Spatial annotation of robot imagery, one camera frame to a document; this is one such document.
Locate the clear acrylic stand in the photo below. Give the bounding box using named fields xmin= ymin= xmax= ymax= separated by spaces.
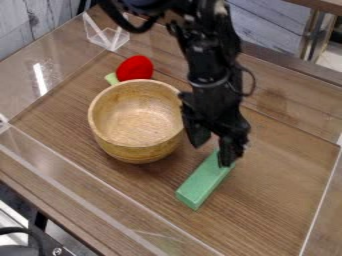
xmin=82 ymin=12 xmax=130 ymax=52

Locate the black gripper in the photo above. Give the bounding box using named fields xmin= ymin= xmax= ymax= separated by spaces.
xmin=178 ymin=78 xmax=253 ymax=169

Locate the metal table leg background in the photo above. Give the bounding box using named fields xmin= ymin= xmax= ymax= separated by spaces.
xmin=301 ymin=10 xmax=338 ymax=63

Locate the light green flat piece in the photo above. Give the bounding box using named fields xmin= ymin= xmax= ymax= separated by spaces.
xmin=104 ymin=73 xmax=119 ymax=85

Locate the red plush ball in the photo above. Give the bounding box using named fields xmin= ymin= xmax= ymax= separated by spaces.
xmin=116 ymin=55 xmax=154 ymax=81

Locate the black table frame leg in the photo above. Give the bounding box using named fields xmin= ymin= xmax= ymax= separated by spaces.
xmin=28 ymin=211 xmax=82 ymax=256

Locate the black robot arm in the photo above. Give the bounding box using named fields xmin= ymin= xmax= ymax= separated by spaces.
xmin=99 ymin=0 xmax=254 ymax=167

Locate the green stick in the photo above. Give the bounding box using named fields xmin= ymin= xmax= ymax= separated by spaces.
xmin=175 ymin=150 xmax=235 ymax=211

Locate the brown wooden bowl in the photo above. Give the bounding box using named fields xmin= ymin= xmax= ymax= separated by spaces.
xmin=87 ymin=79 xmax=185 ymax=164

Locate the black cable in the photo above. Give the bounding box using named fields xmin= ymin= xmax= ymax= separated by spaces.
xmin=0 ymin=227 xmax=44 ymax=256

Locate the clear acrylic tray wall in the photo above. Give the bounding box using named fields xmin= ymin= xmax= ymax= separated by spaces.
xmin=0 ymin=115 xmax=223 ymax=256

